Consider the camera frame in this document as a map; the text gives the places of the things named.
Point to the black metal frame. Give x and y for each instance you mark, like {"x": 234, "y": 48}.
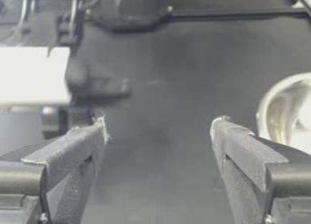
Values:
{"x": 243, "y": 12}

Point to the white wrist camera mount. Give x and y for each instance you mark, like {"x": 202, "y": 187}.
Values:
{"x": 33, "y": 76}

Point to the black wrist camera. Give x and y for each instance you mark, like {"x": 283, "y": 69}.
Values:
{"x": 101, "y": 88}

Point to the black rounded side block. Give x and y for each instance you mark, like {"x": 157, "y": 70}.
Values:
{"x": 130, "y": 12}

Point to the steel bowl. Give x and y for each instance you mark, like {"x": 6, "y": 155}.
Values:
{"x": 283, "y": 112}

